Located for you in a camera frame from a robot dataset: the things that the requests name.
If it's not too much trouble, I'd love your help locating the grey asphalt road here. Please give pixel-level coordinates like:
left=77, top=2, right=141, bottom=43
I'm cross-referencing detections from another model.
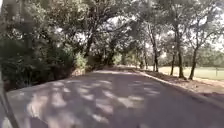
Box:
left=0, top=68, right=224, bottom=128

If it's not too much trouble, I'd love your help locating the sunlit grass field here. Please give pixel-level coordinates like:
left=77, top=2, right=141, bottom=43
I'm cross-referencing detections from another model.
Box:
left=146, top=65, right=224, bottom=82

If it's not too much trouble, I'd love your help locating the dense wood of trees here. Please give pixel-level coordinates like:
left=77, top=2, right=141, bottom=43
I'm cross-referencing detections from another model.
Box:
left=0, top=0, right=134, bottom=92

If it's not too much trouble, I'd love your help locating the row of trees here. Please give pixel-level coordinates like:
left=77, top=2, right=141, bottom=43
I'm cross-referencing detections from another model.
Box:
left=131, top=0, right=224, bottom=81

